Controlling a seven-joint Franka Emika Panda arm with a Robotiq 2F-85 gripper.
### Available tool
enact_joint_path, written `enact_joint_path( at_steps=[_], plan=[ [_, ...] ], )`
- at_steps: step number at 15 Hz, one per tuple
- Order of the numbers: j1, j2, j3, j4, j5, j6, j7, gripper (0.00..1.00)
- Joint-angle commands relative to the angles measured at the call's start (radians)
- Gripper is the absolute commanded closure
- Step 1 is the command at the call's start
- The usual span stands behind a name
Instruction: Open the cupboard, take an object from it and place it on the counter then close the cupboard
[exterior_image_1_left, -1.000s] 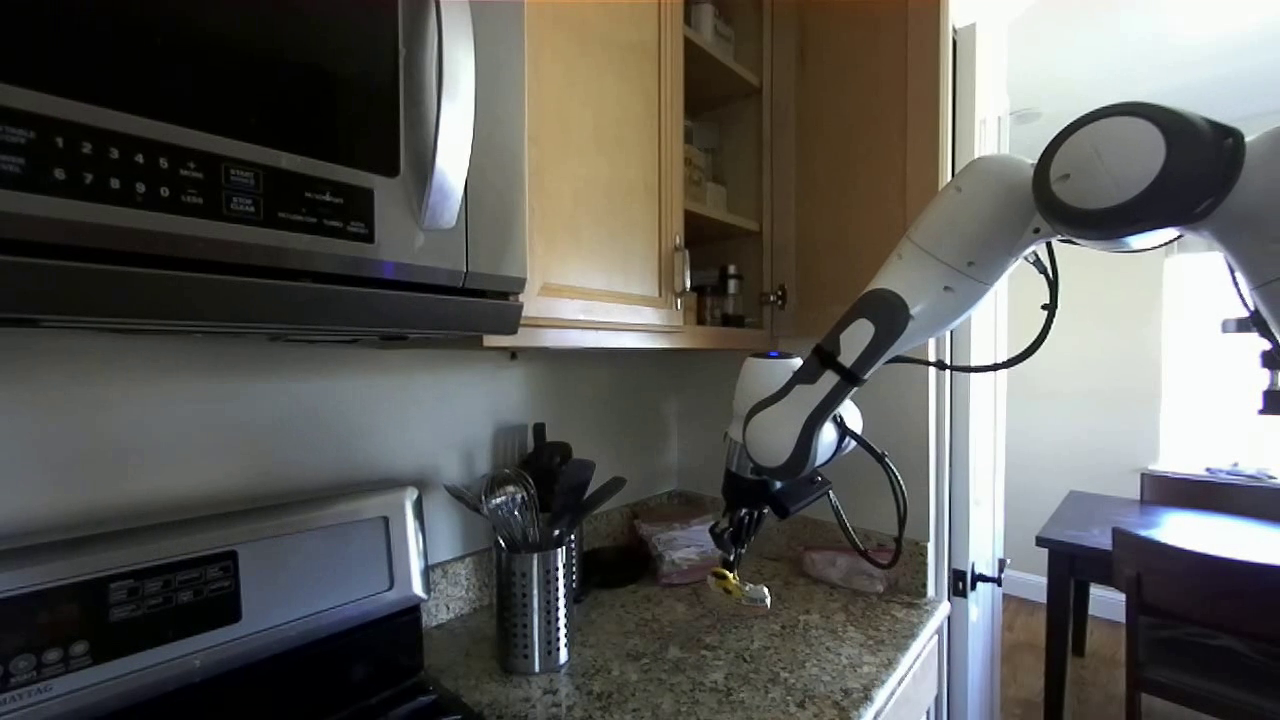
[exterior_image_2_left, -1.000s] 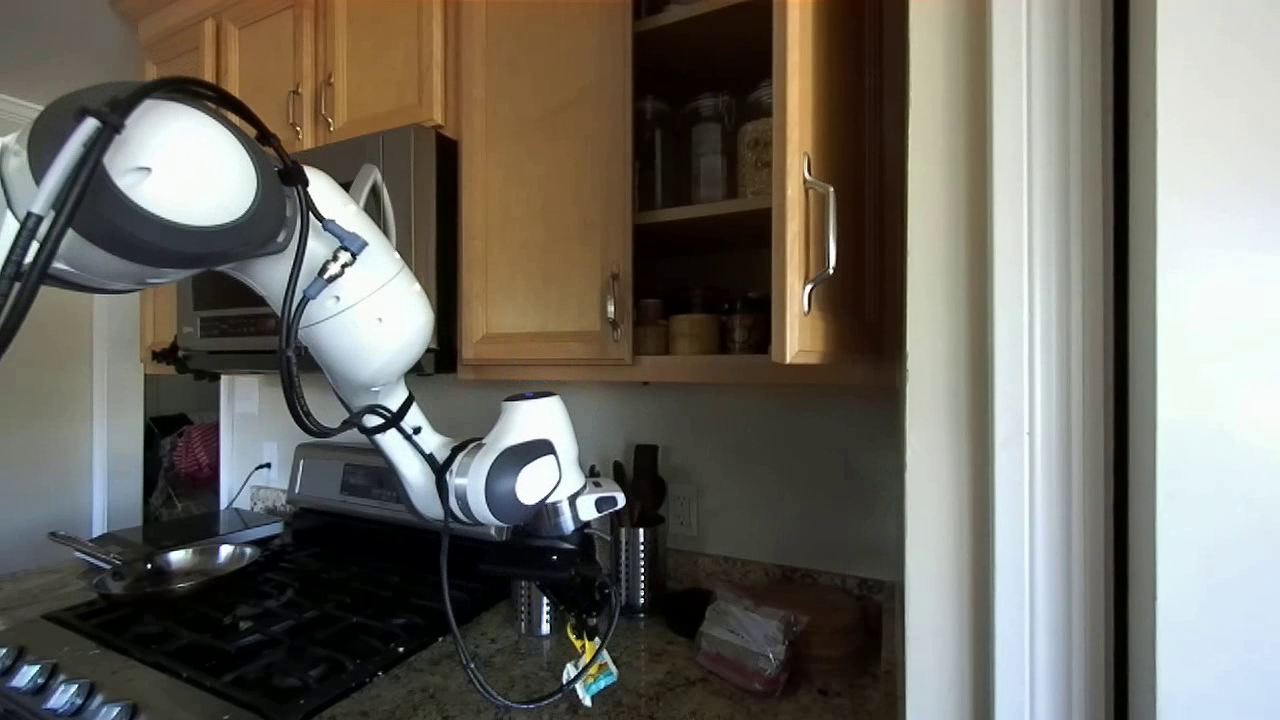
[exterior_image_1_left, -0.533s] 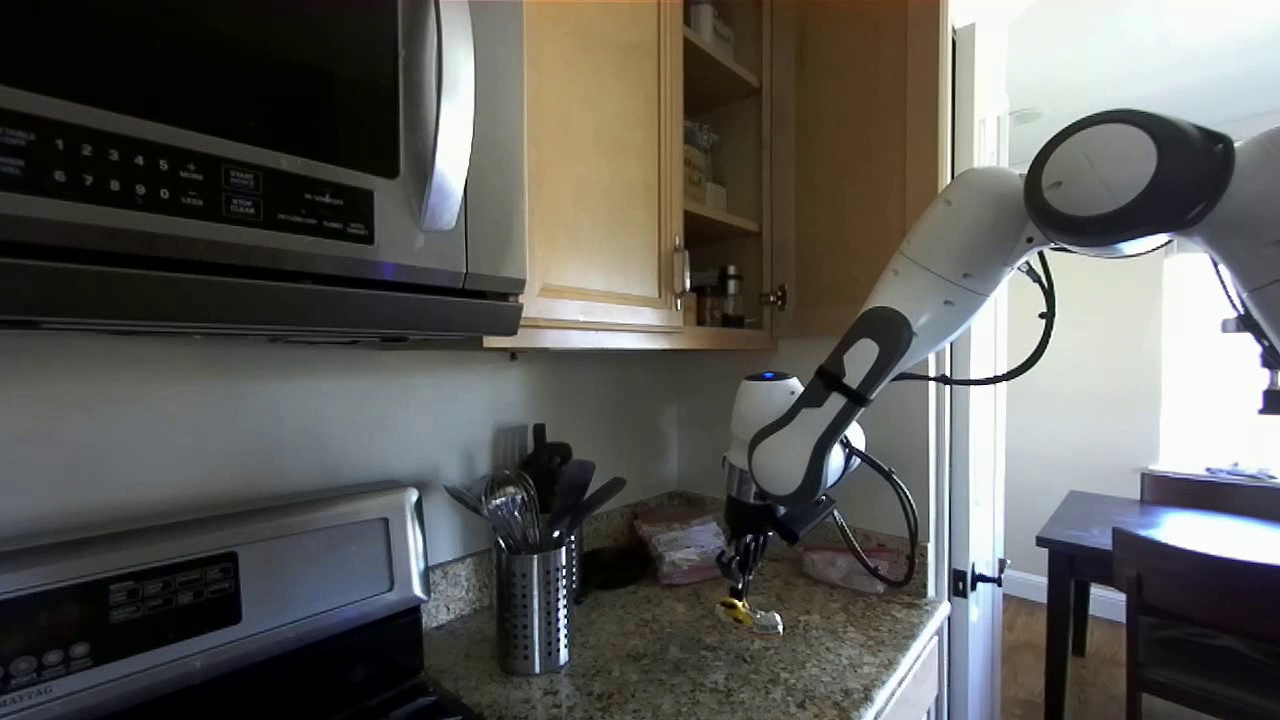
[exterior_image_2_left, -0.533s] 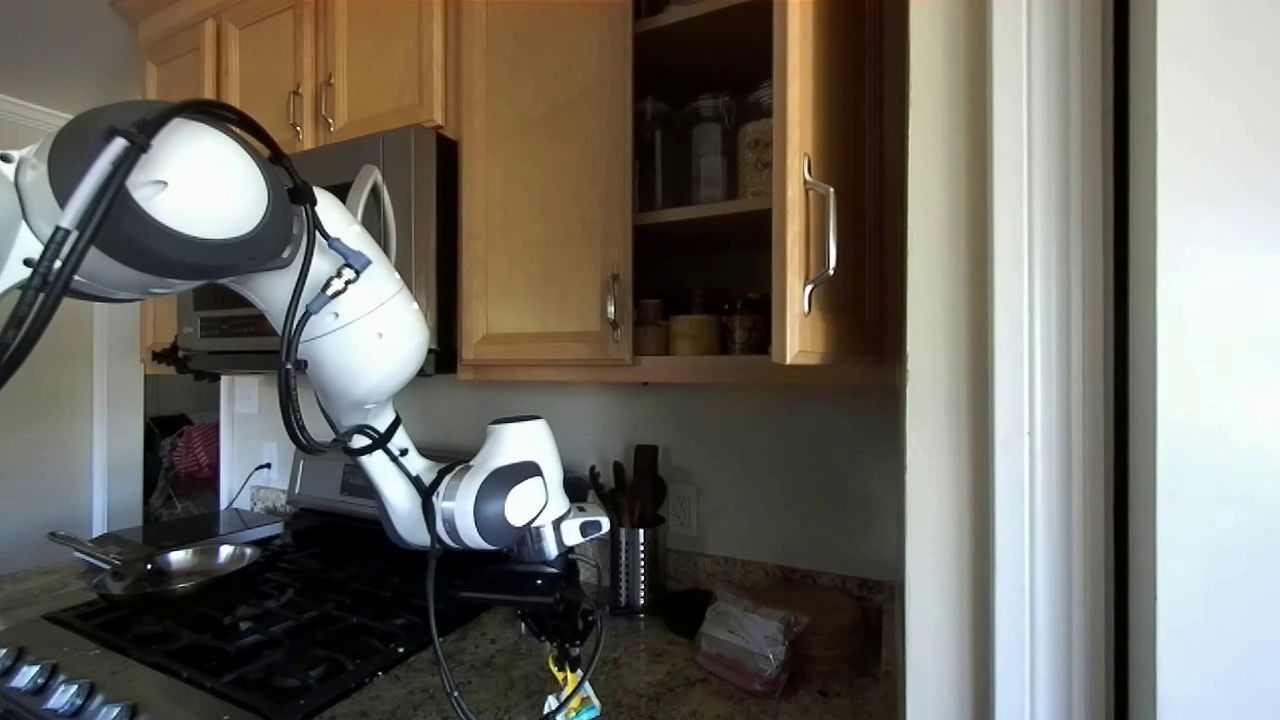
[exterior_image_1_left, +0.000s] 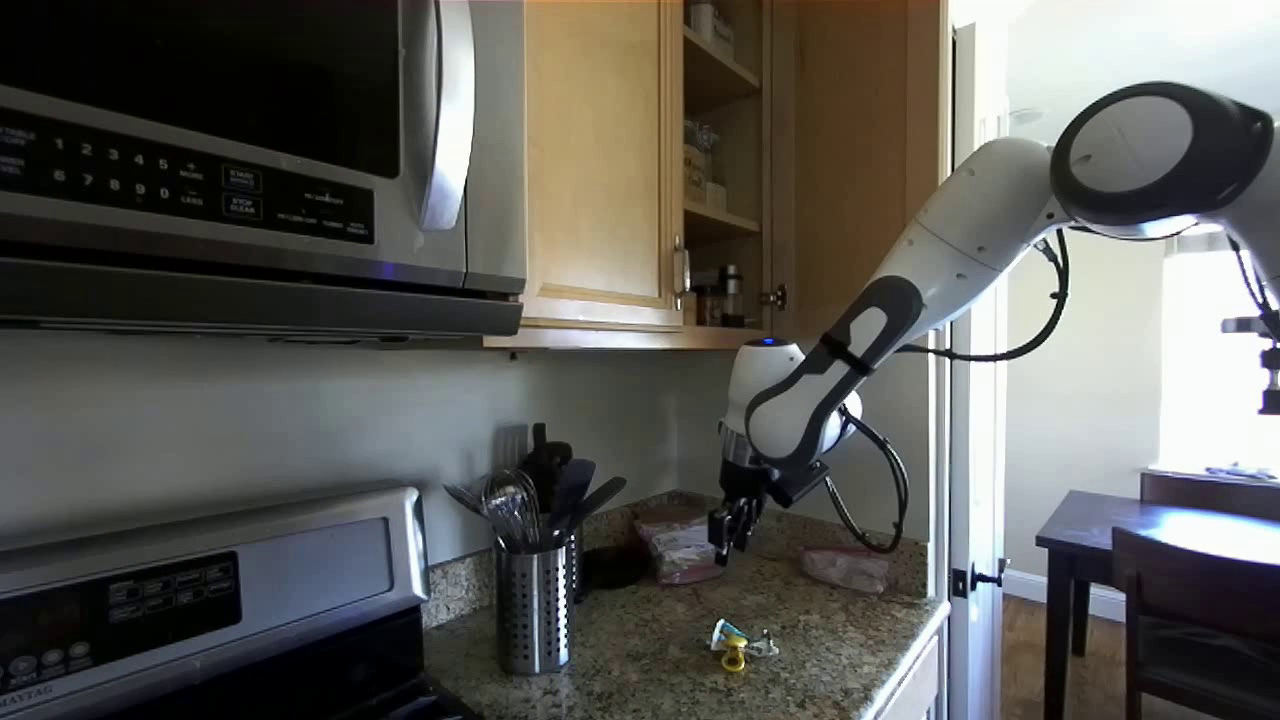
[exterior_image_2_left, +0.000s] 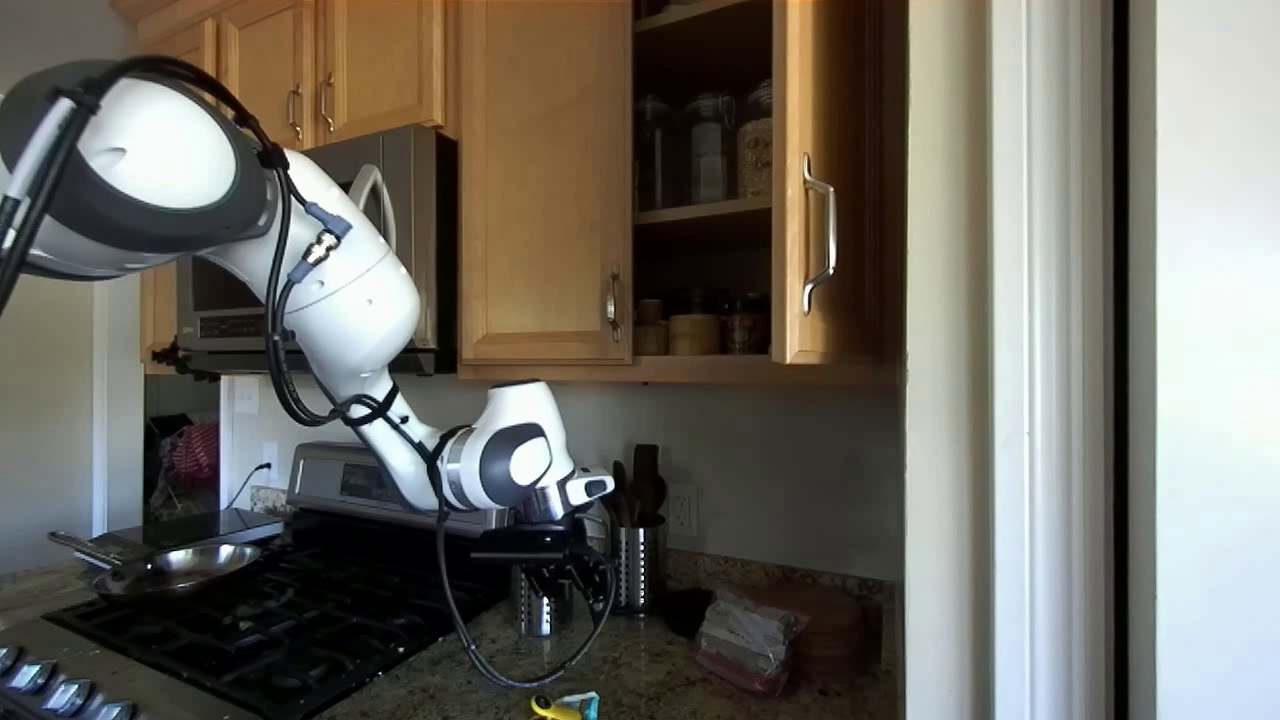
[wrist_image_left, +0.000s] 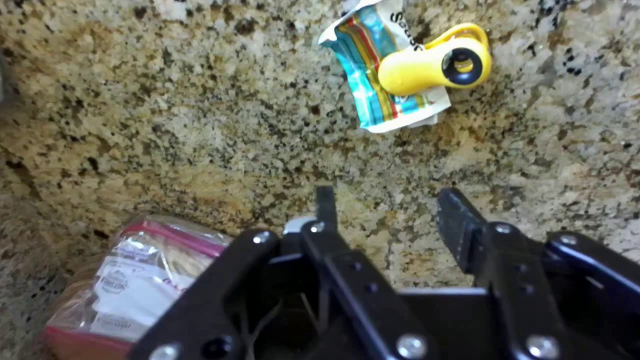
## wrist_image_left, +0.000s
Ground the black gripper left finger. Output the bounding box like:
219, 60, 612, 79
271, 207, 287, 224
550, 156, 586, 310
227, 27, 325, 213
127, 185, 429, 360

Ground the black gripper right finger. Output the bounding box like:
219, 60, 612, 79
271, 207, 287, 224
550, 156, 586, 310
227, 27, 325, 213
437, 186, 640, 360

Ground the yellow tool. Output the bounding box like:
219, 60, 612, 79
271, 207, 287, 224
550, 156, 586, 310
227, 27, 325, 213
318, 0, 497, 136

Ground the zip bag with white packets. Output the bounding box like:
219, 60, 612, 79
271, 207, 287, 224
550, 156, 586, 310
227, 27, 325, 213
43, 217, 235, 360

